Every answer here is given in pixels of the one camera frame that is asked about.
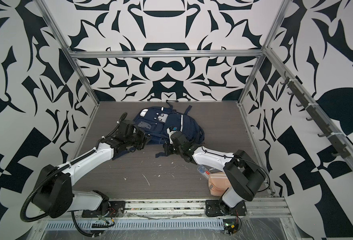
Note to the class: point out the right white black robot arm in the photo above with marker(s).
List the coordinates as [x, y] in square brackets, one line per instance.
[244, 175]

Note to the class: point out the aluminium front rail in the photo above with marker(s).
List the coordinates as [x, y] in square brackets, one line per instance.
[154, 209]

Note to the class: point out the navy blue student backpack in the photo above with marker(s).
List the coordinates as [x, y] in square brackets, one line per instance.
[155, 121]

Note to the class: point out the clear plastic eraser case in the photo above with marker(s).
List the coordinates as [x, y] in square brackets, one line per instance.
[203, 171]

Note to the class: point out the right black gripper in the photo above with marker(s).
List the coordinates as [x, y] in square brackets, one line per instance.
[168, 146]

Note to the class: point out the wall hook rack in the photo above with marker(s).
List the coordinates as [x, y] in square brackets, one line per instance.
[317, 115]

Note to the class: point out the green circuit board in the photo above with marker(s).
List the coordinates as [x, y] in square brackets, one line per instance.
[231, 228]

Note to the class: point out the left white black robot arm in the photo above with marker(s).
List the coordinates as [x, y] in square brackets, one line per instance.
[53, 194]

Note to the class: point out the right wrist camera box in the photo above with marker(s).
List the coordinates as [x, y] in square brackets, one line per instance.
[172, 133]

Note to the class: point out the aluminium cage frame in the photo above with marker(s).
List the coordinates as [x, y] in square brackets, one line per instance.
[264, 53]

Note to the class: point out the white slotted cable duct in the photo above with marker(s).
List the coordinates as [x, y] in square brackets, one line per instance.
[160, 224]

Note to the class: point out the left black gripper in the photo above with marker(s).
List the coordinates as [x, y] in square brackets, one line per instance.
[146, 138]

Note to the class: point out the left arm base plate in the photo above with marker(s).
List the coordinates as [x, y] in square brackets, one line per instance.
[109, 209]

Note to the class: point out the pink fabric pencil pouch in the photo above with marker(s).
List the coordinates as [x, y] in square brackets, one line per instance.
[218, 183]

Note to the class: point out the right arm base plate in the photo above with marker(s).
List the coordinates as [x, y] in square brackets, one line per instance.
[217, 208]

